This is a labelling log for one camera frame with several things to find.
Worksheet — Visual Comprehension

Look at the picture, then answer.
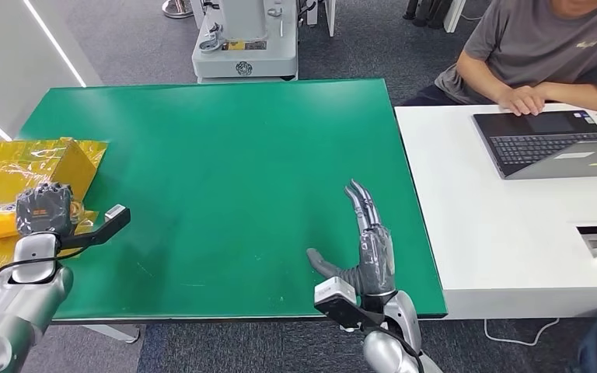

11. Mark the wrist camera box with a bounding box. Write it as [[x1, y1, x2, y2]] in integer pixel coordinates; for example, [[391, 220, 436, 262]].
[[58, 204, 131, 251], [313, 277, 382, 330]]

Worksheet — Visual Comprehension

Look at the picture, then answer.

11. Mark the white furniture leg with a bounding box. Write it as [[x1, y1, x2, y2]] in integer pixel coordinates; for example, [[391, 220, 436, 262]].
[[442, 0, 467, 33]]

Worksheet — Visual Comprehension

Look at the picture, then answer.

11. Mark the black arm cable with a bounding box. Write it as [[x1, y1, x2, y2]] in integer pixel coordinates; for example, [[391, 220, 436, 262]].
[[375, 326, 426, 373], [0, 246, 86, 287]]

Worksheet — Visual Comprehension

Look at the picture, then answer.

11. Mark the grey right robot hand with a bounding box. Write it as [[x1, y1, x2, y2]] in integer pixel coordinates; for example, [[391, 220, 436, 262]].
[[305, 179, 397, 298]]

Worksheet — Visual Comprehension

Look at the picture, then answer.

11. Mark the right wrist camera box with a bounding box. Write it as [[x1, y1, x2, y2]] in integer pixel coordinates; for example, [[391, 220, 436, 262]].
[[313, 277, 382, 330]]

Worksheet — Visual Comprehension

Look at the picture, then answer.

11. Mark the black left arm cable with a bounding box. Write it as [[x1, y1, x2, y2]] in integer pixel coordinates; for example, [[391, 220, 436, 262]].
[[0, 246, 86, 287]]

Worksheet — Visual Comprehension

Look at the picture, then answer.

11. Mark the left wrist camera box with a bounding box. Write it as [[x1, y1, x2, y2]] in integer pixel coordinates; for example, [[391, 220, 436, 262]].
[[58, 204, 131, 251]]

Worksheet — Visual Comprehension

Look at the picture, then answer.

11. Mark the person's right hand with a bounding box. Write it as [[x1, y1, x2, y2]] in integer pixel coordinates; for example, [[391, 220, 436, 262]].
[[497, 85, 546, 117]]

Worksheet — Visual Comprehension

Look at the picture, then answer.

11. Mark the yellow film-wrapped cardboard box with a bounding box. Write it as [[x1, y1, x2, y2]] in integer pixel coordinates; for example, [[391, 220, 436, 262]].
[[0, 137, 109, 320]]

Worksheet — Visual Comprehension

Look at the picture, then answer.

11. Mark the white upright panel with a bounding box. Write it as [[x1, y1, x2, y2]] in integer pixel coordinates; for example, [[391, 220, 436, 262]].
[[324, 0, 337, 37]]

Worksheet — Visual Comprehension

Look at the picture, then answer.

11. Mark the chrome round stand base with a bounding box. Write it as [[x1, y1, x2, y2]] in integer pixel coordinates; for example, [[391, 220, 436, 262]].
[[162, 0, 195, 19]]

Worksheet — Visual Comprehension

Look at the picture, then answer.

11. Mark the dark grey laptop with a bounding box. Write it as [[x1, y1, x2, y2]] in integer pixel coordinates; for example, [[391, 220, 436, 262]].
[[472, 110, 597, 180]]

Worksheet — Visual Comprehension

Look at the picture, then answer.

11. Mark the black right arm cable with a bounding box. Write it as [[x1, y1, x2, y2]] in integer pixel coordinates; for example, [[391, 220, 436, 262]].
[[375, 326, 426, 373]]

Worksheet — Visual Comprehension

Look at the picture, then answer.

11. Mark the person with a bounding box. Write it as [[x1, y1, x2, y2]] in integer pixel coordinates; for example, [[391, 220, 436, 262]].
[[401, 0, 597, 117]]

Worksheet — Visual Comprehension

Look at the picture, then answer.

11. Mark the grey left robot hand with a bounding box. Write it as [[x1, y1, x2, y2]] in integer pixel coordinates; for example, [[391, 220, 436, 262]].
[[15, 183, 81, 239]]

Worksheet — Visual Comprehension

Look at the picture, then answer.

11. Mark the white machine base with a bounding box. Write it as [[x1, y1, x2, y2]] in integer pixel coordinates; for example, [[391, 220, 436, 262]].
[[191, 0, 299, 83]]

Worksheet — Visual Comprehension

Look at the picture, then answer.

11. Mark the green table mat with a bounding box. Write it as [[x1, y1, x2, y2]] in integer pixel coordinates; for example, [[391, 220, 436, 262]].
[[16, 78, 448, 321]]

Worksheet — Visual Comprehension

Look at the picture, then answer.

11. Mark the white floor cable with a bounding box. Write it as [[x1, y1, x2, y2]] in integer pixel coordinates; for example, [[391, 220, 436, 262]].
[[484, 318, 560, 347]]

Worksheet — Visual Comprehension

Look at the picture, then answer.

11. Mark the white table foot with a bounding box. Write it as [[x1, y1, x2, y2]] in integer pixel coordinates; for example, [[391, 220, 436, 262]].
[[82, 324, 141, 344]]

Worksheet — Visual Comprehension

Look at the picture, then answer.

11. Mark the black chair base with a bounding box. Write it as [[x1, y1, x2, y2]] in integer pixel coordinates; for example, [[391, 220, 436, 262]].
[[403, 0, 452, 28]]

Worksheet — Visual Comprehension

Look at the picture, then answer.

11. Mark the white desk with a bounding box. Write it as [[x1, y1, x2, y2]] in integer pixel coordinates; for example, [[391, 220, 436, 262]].
[[394, 104, 597, 320]]

